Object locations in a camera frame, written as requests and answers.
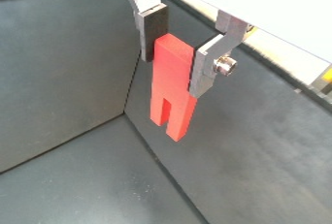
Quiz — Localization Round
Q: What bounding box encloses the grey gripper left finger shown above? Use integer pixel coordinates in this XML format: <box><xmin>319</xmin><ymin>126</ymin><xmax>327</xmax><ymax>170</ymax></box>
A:
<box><xmin>129</xmin><ymin>0</ymin><xmax>169</xmax><ymax>62</ymax></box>

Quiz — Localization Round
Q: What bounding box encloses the red double-square peg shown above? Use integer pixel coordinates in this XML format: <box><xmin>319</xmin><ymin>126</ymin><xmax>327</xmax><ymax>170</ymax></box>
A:
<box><xmin>151</xmin><ymin>34</ymin><xmax>197</xmax><ymax>142</ymax></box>

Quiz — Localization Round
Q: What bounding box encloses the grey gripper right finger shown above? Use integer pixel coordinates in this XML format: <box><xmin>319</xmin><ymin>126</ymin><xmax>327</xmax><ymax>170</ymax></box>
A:
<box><xmin>188</xmin><ymin>10</ymin><xmax>255</xmax><ymax>98</ymax></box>

